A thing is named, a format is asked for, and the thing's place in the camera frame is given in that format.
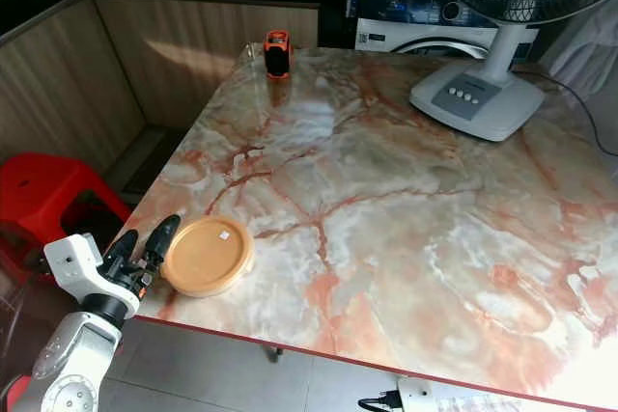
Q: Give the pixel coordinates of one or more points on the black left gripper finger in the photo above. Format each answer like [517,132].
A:
[160,240]
[123,248]

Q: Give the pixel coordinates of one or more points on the round container with orange lid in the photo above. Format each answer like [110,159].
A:
[209,256]

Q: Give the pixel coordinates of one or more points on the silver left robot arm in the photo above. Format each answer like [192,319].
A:
[79,366]

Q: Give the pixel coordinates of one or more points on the red plastic stool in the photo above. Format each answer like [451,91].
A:
[14,395]
[39,190]

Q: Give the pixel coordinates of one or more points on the metal table leg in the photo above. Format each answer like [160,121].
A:
[276,352]

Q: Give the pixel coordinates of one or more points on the wooden counter panel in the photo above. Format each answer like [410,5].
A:
[203,60]

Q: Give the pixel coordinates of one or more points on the orange and black small device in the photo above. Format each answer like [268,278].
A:
[277,55]

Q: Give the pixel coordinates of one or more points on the white table fan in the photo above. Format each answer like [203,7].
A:
[475,98]

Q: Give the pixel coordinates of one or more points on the white washing machine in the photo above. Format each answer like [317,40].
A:
[406,12]

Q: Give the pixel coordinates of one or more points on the white cloth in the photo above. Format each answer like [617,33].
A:
[584,41]

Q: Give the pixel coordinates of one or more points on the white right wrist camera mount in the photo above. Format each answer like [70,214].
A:
[417,398]

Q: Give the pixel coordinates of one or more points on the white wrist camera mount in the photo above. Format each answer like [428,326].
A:
[417,398]
[72,265]

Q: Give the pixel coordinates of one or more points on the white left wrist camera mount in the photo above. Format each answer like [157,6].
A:
[72,265]

